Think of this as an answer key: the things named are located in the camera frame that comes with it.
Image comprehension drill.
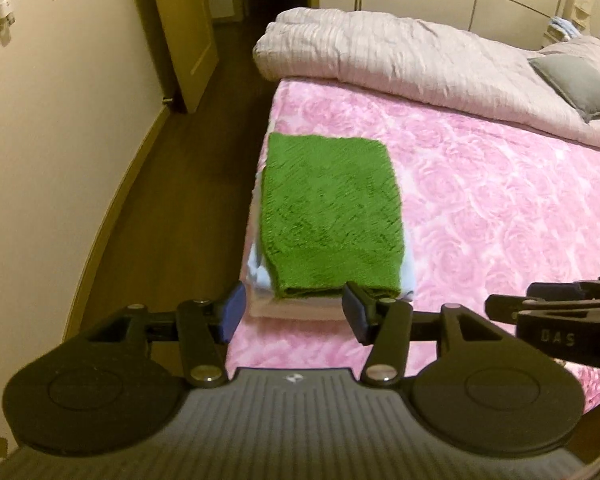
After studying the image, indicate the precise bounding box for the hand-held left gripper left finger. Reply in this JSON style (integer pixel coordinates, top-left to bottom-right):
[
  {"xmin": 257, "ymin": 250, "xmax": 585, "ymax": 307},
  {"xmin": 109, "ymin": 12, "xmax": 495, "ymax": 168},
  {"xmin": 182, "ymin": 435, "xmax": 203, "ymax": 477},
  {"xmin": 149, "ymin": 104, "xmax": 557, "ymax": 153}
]
[{"xmin": 82, "ymin": 281, "xmax": 247, "ymax": 389}]

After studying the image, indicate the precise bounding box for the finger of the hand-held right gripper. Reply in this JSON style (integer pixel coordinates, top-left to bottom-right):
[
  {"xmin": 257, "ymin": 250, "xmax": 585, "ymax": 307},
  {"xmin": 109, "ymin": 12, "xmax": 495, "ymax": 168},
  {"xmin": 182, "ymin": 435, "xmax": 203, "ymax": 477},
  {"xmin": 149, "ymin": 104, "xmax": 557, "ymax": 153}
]
[
  {"xmin": 527, "ymin": 275, "xmax": 600, "ymax": 302},
  {"xmin": 484, "ymin": 293, "xmax": 600, "ymax": 324}
]

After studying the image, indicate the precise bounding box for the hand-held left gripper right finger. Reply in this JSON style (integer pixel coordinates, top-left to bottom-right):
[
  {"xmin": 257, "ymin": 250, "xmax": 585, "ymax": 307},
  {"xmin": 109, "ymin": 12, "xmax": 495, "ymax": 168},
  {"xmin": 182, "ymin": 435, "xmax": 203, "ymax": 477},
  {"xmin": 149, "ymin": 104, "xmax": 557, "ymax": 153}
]
[{"xmin": 342, "ymin": 281, "xmax": 513, "ymax": 387}]

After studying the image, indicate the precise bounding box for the green knitted sweater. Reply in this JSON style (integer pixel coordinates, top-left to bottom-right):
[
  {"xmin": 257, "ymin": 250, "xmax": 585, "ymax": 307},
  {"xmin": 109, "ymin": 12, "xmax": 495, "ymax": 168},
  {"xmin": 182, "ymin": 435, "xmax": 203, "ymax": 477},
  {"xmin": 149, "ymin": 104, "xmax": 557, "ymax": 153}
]
[{"xmin": 259, "ymin": 131, "xmax": 404, "ymax": 301}]

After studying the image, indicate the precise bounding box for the light blue folded garment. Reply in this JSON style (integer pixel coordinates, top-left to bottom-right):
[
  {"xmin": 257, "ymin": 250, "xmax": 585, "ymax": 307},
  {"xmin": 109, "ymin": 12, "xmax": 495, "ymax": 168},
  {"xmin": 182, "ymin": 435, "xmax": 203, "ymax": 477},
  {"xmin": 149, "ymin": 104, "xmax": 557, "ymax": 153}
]
[{"xmin": 244, "ymin": 237, "xmax": 416, "ymax": 302}]

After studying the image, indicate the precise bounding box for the pale pink folded garment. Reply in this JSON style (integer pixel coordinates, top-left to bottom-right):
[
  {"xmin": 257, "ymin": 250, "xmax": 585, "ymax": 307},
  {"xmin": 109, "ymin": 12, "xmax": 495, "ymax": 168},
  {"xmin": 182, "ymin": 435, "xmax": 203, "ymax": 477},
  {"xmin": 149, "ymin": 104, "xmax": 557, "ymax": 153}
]
[{"xmin": 247, "ymin": 180, "xmax": 349, "ymax": 322}]

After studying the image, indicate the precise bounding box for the pink floral blanket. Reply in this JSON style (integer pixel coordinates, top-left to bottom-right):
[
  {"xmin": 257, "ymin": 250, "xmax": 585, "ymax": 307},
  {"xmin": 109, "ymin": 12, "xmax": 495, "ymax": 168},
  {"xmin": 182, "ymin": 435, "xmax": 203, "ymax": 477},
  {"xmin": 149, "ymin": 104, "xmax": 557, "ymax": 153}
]
[{"xmin": 225, "ymin": 77, "xmax": 600, "ymax": 411}]

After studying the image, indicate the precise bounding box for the grey pillow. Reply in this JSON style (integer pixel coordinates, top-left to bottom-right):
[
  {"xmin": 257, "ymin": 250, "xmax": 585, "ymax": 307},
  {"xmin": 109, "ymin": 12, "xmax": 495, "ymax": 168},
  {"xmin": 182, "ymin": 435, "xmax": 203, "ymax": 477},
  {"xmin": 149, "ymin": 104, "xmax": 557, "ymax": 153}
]
[{"xmin": 527, "ymin": 52, "xmax": 600, "ymax": 124}]

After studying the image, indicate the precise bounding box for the striped crinkled quilt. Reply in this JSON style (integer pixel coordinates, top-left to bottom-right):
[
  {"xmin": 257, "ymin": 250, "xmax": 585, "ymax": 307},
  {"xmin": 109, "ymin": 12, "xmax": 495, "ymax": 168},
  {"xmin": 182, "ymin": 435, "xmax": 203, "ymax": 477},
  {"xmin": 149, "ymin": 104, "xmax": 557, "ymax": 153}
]
[{"xmin": 252, "ymin": 6, "xmax": 600, "ymax": 149}]

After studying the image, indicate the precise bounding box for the yellow wooden door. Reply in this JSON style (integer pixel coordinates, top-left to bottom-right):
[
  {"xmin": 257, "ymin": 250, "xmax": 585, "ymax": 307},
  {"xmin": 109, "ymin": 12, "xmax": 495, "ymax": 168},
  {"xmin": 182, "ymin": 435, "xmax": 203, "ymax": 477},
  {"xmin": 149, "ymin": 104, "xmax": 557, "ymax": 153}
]
[{"xmin": 147, "ymin": 0, "xmax": 220, "ymax": 115}]

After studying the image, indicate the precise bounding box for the white wall plug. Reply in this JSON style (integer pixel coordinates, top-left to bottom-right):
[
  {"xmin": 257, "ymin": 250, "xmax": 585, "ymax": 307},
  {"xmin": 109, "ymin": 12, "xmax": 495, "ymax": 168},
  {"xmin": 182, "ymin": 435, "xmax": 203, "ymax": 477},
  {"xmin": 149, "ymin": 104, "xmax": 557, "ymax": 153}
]
[{"xmin": 0, "ymin": 3, "xmax": 17, "ymax": 37}]

